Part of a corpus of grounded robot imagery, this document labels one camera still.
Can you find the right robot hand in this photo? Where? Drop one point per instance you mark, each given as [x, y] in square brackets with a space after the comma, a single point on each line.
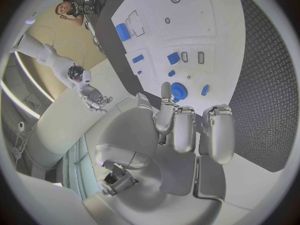
[92, 97]

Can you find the blue block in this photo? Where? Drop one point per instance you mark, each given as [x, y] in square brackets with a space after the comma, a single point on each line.
[173, 58]

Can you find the blue long cylinder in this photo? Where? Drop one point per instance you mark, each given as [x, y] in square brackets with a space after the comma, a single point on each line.
[123, 32]

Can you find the small blue plug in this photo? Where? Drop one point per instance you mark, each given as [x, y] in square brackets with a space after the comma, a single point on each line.
[171, 73]

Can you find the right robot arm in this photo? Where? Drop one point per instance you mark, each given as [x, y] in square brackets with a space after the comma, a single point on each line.
[58, 63]

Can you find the blue gear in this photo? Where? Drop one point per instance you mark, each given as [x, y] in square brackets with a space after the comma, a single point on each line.
[180, 91]

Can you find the blue oblong peg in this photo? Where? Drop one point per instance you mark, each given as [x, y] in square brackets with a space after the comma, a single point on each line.
[137, 58]

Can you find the blue short cylinder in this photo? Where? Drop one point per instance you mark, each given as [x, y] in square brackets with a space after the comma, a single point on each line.
[205, 90]

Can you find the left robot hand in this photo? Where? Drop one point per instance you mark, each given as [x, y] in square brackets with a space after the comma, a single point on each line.
[145, 135]

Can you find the person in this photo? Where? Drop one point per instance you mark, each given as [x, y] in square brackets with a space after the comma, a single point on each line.
[82, 3]

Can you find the white task board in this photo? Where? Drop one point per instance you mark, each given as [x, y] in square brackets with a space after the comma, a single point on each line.
[187, 41]

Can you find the small blue peg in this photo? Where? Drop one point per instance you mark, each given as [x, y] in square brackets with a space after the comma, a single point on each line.
[139, 72]

